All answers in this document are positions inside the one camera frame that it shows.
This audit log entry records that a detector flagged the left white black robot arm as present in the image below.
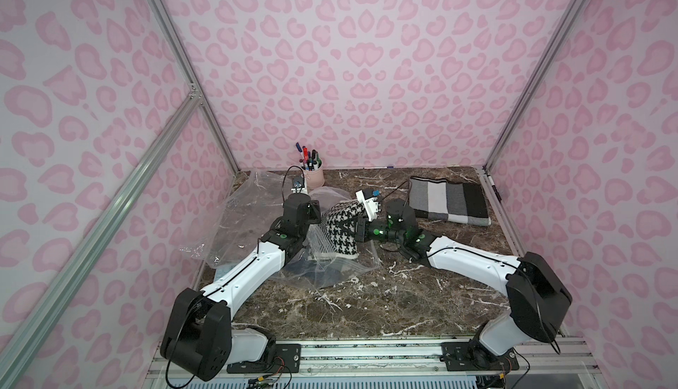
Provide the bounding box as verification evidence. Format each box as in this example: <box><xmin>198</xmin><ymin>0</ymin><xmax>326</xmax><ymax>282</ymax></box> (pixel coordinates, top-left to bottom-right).
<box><xmin>160</xmin><ymin>193</ymin><xmax>321</xmax><ymax>381</ymax></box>

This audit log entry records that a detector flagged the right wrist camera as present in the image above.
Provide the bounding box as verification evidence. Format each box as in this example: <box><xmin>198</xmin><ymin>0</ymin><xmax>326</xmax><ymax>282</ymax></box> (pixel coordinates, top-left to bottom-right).
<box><xmin>356</xmin><ymin>189</ymin><xmax>381</xmax><ymax>221</ymax></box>

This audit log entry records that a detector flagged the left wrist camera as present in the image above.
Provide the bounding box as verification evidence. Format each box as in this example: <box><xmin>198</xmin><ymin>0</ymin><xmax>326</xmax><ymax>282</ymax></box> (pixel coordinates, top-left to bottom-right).
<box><xmin>291</xmin><ymin>176</ymin><xmax>308</xmax><ymax>194</ymax></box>

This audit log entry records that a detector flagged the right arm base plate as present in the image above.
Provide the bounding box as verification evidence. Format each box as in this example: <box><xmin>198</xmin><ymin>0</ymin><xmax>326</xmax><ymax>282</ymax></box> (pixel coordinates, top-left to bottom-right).
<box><xmin>441</xmin><ymin>341</ymin><xmax>520</xmax><ymax>374</ymax></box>

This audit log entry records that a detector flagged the black marker on rail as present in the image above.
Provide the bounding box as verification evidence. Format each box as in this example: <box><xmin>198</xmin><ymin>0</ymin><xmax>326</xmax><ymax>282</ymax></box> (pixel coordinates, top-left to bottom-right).
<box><xmin>487</xmin><ymin>175</ymin><xmax>502</xmax><ymax>202</ymax></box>

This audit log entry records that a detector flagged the clear plastic vacuum bag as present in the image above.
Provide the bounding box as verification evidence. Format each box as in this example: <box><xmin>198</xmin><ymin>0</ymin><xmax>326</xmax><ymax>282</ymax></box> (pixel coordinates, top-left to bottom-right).
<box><xmin>181</xmin><ymin>169</ymin><xmax>381</xmax><ymax>291</ymax></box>

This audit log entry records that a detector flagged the pink metal pen cup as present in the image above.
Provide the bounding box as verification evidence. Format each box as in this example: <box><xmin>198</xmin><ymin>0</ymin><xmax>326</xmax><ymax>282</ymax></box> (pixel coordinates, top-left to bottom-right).
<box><xmin>304</xmin><ymin>167</ymin><xmax>325</xmax><ymax>191</ymax></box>

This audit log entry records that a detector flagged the grey black checked blanket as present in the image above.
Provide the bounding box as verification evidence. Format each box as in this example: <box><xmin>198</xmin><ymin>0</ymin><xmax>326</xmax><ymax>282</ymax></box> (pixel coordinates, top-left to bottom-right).
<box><xmin>408</xmin><ymin>176</ymin><xmax>492</xmax><ymax>227</ymax></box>

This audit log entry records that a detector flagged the houndstooth black white blanket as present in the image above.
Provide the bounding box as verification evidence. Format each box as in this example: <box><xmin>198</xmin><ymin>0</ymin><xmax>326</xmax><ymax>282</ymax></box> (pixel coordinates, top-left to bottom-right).
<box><xmin>321</xmin><ymin>200</ymin><xmax>364</xmax><ymax>259</ymax></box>

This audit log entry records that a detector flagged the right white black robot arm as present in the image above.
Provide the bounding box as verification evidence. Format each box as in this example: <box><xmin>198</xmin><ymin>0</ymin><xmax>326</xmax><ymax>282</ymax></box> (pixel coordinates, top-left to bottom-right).
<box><xmin>355</xmin><ymin>197</ymin><xmax>572</xmax><ymax>368</ymax></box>

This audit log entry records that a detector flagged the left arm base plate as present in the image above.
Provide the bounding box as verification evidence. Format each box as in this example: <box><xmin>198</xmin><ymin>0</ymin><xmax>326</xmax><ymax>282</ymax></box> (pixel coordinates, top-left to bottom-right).
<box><xmin>226</xmin><ymin>343</ymin><xmax>302</xmax><ymax>374</ymax></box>

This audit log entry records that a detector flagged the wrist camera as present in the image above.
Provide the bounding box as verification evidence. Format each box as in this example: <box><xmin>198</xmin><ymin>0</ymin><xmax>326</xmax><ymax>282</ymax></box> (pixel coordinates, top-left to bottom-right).
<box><xmin>356</xmin><ymin>189</ymin><xmax>381</xmax><ymax>221</ymax></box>
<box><xmin>291</xmin><ymin>176</ymin><xmax>308</xmax><ymax>194</ymax></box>

